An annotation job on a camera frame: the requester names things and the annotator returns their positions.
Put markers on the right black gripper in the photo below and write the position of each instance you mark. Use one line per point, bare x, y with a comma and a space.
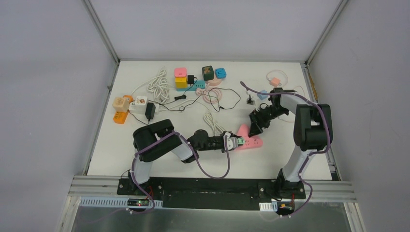
256, 117

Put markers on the pink triangular power strip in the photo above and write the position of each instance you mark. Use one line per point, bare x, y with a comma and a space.
249, 142

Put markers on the green charger plug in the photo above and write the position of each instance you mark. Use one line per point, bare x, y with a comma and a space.
240, 141

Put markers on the blue charger plug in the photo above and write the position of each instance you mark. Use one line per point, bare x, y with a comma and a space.
262, 95

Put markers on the pink charger plug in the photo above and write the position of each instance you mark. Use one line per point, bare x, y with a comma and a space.
275, 82

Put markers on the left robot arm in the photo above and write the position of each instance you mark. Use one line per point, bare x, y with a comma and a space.
151, 142

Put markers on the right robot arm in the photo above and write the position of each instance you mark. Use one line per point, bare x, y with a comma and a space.
312, 134

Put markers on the pink round socket base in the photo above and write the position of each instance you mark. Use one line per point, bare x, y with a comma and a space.
214, 82

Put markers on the small black plug adapter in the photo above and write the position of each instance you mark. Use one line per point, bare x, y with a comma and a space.
191, 79

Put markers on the teal power strip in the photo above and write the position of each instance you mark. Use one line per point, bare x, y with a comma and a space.
198, 84

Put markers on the blue cube adapter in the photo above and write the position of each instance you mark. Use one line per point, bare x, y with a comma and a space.
220, 73

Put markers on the yellow cube adapter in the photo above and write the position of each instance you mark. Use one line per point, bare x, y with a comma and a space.
181, 82

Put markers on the dark green cube adapter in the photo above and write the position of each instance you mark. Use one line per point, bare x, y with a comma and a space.
208, 73

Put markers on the black power adapter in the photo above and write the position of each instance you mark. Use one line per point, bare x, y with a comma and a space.
150, 111

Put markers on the pink cube adapter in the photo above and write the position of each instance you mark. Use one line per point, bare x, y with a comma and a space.
180, 72

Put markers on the white cube adapter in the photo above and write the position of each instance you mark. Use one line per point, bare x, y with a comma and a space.
138, 106

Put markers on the orange power strip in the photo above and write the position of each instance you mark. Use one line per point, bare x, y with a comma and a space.
120, 118

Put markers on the beige cube adapter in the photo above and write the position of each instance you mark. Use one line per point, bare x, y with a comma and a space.
121, 104

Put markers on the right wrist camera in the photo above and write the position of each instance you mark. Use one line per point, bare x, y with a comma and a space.
250, 100

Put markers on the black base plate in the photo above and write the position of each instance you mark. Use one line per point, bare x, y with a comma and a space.
205, 193

